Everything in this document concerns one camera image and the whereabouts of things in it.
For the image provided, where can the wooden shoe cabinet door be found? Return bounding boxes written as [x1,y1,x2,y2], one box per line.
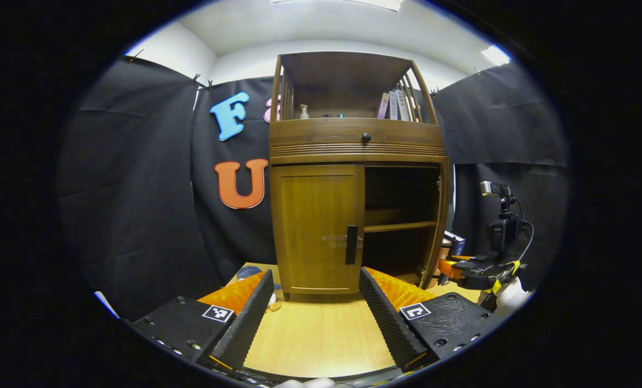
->
[270,164,365,295]
[419,156,453,290]

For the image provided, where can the penguin plush toy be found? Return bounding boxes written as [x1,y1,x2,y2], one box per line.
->
[237,265,282,314]

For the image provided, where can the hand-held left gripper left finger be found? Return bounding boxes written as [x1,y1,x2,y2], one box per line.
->
[129,269,275,372]

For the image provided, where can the wooden double-door shoe cabinet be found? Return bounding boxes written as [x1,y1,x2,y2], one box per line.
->
[268,51,452,302]

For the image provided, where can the dark blue book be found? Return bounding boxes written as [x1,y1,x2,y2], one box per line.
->
[444,231,466,257]

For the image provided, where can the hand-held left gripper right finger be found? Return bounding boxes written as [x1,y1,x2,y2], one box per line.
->
[358,267,507,372]

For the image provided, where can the ceiling light panel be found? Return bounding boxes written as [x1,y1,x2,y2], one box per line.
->
[271,0,405,12]
[481,45,511,66]

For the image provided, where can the black door handle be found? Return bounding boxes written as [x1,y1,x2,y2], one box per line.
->
[346,225,360,265]

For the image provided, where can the black backdrop cloth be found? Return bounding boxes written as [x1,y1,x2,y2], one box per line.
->
[57,54,572,322]

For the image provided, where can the wooden cabinet drawer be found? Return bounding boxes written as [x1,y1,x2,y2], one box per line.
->
[270,119,445,164]

